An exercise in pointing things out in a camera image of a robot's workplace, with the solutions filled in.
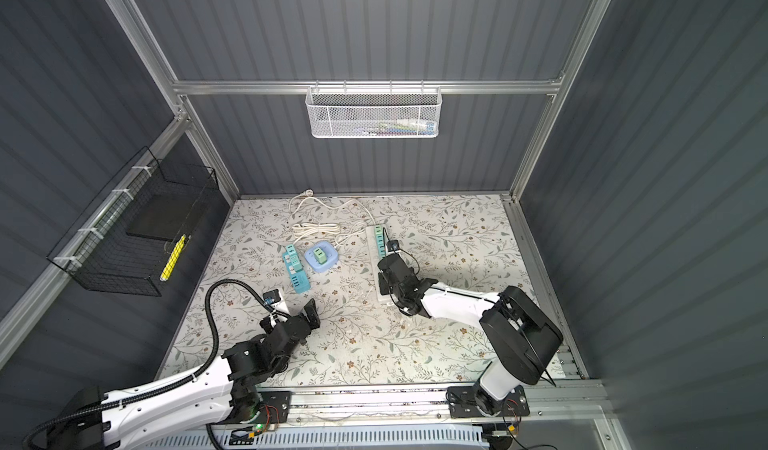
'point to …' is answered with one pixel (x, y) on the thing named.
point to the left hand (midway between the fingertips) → (302, 307)
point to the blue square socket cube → (331, 256)
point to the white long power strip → (374, 263)
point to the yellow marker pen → (166, 272)
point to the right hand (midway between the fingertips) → (390, 273)
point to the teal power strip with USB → (296, 279)
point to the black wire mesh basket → (131, 239)
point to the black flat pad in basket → (165, 216)
